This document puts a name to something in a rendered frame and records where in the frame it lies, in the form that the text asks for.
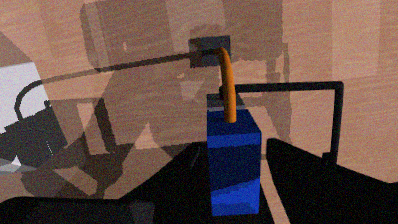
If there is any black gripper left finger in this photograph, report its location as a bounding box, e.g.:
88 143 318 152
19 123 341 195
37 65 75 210
0 142 202 224

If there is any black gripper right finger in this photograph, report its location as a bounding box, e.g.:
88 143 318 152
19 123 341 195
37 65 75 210
265 138 398 224

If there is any black power cord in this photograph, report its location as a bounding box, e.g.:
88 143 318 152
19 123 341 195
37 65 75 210
207 81 344 164

